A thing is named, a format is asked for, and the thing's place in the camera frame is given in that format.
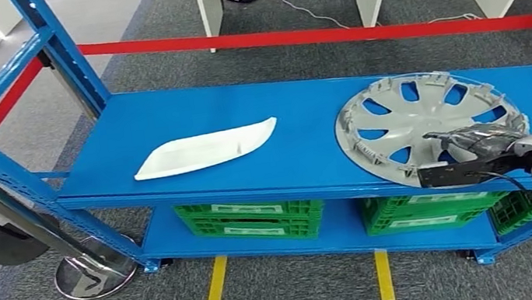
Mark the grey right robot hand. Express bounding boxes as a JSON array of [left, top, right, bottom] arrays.
[[422, 116, 530, 169]]

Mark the grey plastic wheel hubcap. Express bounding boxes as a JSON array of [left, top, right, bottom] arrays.
[[328, 58, 532, 200]]

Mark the blue metal shelf rack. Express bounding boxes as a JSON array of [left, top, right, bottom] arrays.
[[0, 0, 532, 300]]

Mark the white plastic trim part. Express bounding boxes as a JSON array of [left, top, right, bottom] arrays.
[[128, 116, 283, 183]]

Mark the green plastic crate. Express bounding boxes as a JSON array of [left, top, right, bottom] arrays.
[[173, 186, 327, 240], [187, 203, 324, 256], [365, 201, 491, 241], [485, 188, 532, 239], [360, 178, 512, 227]]

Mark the long red barrier belt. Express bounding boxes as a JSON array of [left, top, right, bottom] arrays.
[[76, 0, 532, 96]]

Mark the short red barrier belt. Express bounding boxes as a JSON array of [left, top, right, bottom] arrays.
[[0, 56, 54, 140]]

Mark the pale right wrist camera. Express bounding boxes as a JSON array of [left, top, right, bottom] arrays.
[[416, 149, 532, 194]]

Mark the white floor cable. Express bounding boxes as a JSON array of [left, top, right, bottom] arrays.
[[264, 0, 351, 41], [426, 10, 482, 27]]

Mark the chrome stanchion post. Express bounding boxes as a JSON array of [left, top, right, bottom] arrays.
[[35, 42, 102, 130], [0, 127, 142, 300]]

